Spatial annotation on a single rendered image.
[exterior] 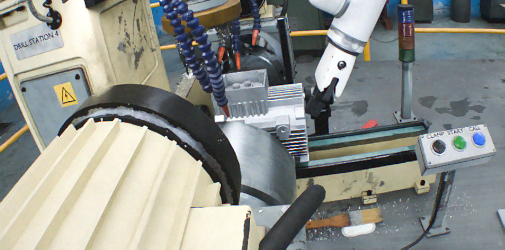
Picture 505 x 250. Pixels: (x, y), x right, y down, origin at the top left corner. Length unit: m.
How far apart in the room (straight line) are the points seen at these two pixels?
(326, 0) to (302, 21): 3.36
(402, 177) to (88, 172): 0.84
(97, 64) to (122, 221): 0.53
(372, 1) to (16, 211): 0.64
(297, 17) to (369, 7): 3.34
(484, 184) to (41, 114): 1.18
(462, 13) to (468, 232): 5.16
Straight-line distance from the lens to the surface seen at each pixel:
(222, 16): 0.70
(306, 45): 4.09
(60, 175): 0.22
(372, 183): 0.93
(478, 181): 1.05
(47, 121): 0.84
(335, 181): 0.89
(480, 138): 0.73
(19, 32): 0.79
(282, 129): 0.76
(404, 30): 1.13
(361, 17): 0.68
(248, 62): 1.02
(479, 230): 0.92
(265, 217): 0.42
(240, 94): 0.78
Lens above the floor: 1.46
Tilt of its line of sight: 27 degrees down
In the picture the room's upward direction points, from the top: 11 degrees counter-clockwise
